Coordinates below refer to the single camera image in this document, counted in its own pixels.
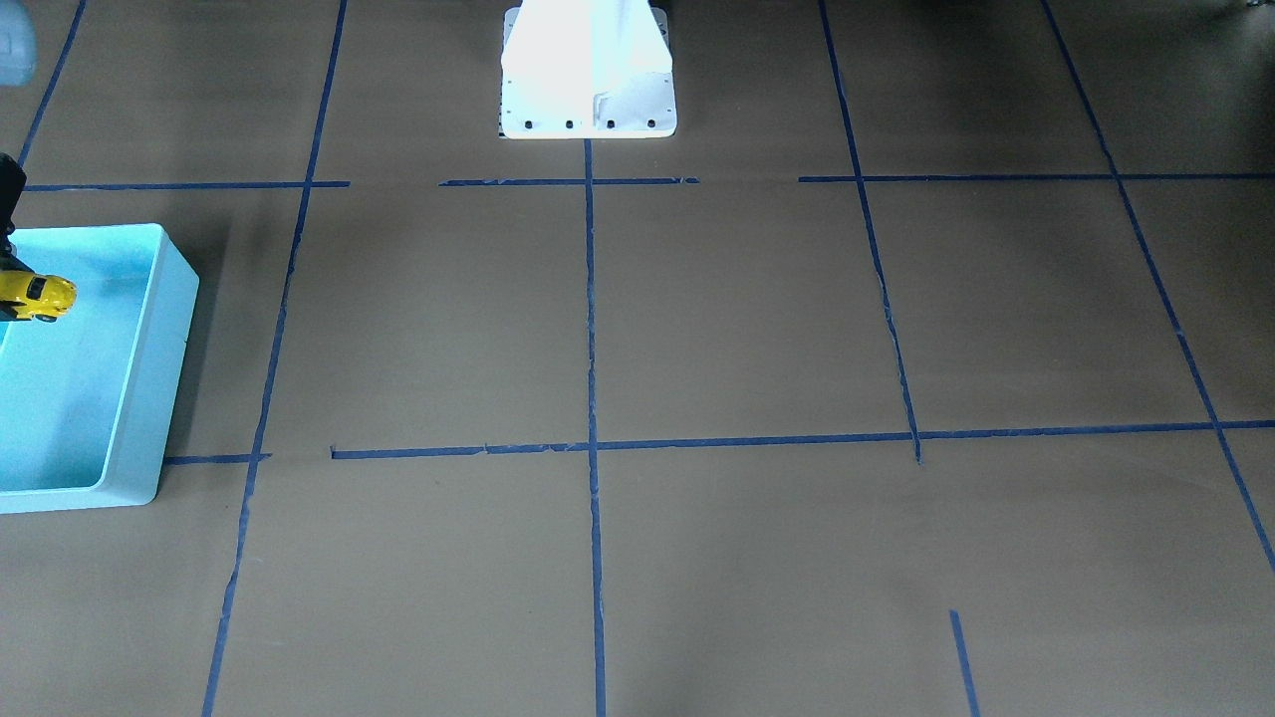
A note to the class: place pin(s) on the yellow beetle toy car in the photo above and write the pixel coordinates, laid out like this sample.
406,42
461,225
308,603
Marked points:
29,296

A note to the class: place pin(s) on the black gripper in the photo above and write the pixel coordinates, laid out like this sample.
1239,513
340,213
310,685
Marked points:
10,194

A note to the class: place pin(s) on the light blue plastic bin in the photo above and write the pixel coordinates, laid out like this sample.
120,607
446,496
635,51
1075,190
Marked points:
87,401

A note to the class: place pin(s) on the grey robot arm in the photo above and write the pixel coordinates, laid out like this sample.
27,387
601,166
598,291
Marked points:
18,64

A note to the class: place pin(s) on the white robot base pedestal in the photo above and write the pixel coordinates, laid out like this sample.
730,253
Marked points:
586,70

